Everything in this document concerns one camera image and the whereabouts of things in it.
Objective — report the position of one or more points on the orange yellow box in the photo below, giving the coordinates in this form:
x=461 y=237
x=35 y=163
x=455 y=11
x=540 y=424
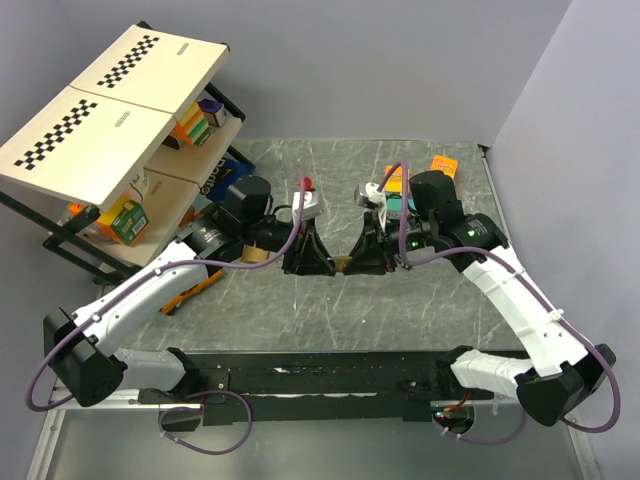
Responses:
x=446 y=165
x=394 y=184

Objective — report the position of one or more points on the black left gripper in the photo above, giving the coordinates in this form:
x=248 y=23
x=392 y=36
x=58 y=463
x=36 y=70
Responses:
x=309 y=254

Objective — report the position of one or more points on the orange yellow box right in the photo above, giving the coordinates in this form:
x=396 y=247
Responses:
x=446 y=165

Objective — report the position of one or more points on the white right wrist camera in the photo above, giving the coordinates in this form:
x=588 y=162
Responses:
x=369 y=196

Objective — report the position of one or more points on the checkerboard calibration board upper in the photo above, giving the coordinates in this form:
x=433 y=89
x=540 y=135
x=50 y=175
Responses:
x=153 y=69

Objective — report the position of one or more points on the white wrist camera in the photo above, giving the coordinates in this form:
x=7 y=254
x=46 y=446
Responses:
x=369 y=196
x=308 y=205

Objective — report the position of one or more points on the cardboard box on shelf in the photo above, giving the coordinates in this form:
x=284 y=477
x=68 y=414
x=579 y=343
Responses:
x=152 y=189

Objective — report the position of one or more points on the small brass padlock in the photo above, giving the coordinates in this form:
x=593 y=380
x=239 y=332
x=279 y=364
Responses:
x=341 y=262

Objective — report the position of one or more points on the checkerboard calibration board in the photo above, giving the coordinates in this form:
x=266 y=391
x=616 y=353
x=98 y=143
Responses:
x=84 y=148
x=153 y=69

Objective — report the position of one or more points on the black frame wooden shelf rack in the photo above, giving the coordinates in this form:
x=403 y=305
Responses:
x=112 y=263

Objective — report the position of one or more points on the teal oreo box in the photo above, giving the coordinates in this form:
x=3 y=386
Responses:
x=394 y=204

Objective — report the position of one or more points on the large brass padlock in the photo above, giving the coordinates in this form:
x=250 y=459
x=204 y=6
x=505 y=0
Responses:
x=252 y=254

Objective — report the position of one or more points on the orange yellow box left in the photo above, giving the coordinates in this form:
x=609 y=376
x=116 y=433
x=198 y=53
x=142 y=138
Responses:
x=394 y=184

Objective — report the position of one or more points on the checkerboard calibration board lower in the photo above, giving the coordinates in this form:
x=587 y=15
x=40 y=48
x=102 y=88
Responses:
x=84 y=148

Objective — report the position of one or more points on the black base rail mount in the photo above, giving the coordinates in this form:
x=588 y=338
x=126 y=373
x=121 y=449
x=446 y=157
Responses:
x=299 y=386

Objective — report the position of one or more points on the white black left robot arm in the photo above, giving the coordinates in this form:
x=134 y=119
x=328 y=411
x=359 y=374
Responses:
x=84 y=348

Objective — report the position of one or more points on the orange snack bag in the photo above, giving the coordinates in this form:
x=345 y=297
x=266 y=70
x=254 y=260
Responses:
x=170 y=307

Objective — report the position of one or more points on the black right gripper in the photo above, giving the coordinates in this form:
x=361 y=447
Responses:
x=368 y=255

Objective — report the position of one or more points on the purple white small box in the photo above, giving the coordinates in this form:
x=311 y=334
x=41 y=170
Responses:
x=215 y=112

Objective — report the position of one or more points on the green orange box on shelf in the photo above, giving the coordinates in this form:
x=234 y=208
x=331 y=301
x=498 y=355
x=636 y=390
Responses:
x=123 y=223

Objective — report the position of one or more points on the blue doritos bag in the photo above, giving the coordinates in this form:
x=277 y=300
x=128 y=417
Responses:
x=225 y=174

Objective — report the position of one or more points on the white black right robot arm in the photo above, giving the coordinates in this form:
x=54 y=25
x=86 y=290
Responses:
x=562 y=368

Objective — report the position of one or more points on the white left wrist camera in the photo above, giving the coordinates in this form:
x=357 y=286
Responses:
x=308 y=205

